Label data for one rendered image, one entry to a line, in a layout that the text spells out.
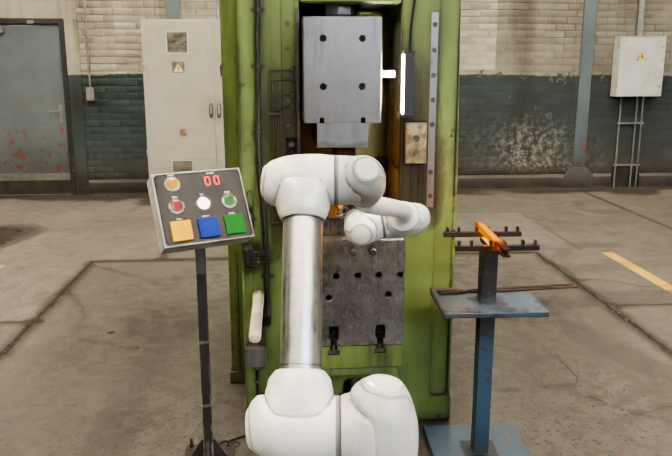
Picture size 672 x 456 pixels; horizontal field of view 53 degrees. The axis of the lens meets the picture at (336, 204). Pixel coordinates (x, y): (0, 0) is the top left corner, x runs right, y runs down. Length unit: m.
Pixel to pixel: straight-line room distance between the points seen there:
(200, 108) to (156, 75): 0.61
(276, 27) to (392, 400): 1.65
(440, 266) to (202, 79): 5.40
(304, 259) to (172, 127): 6.43
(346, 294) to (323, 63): 0.91
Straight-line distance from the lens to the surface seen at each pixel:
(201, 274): 2.63
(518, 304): 2.71
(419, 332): 3.02
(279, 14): 2.74
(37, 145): 9.10
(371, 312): 2.73
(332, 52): 2.60
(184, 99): 7.95
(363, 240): 2.21
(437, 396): 3.17
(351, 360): 2.81
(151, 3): 8.67
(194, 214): 2.48
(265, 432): 1.58
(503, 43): 8.94
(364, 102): 2.61
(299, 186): 1.68
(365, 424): 1.56
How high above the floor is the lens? 1.58
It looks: 12 degrees down
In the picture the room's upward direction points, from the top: straight up
